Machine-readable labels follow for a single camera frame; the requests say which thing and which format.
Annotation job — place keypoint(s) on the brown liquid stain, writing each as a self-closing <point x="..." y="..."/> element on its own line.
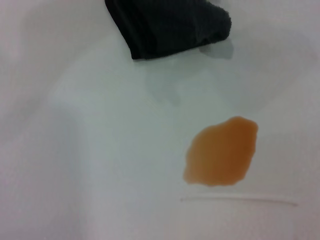
<point x="222" y="155"/>

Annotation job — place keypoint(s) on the dark rag with loop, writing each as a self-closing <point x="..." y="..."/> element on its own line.
<point x="165" y="27"/>

